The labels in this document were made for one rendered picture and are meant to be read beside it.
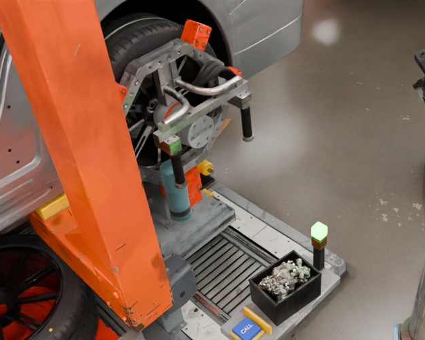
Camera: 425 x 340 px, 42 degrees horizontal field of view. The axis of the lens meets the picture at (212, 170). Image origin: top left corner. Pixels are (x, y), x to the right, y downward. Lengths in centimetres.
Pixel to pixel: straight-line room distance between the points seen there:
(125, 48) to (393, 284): 152
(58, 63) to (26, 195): 84
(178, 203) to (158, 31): 64
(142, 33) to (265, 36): 67
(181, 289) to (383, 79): 227
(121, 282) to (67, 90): 64
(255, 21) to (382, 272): 124
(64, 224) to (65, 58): 93
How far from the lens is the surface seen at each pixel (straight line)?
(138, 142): 216
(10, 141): 189
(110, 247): 153
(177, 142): 181
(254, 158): 319
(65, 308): 201
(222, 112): 226
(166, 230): 253
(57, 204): 206
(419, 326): 157
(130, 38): 198
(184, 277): 213
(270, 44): 250
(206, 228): 261
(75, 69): 124
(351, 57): 413
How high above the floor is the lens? 201
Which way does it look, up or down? 40 degrees down
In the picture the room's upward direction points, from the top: 9 degrees counter-clockwise
